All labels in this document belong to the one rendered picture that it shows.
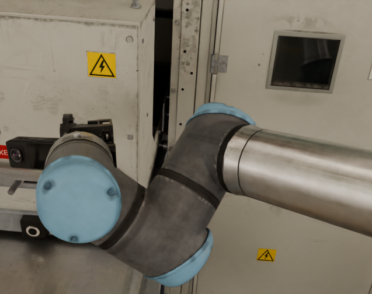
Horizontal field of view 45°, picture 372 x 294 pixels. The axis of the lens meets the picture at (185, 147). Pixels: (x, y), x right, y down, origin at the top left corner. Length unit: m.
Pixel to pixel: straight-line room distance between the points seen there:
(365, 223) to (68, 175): 0.30
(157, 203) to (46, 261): 0.62
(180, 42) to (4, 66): 0.48
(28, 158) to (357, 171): 0.48
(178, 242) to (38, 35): 0.54
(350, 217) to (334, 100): 0.87
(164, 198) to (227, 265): 1.10
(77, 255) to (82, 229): 0.62
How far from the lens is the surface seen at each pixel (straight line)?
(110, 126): 0.71
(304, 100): 1.29
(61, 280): 1.08
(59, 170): 0.50
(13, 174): 1.05
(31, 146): 0.72
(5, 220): 1.18
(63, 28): 0.91
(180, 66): 1.26
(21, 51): 0.96
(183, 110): 1.31
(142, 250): 0.54
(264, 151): 0.51
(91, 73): 0.93
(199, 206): 0.55
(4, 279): 1.11
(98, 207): 0.50
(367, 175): 0.45
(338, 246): 1.61
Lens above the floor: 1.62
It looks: 30 degrees down
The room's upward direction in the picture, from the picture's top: 4 degrees clockwise
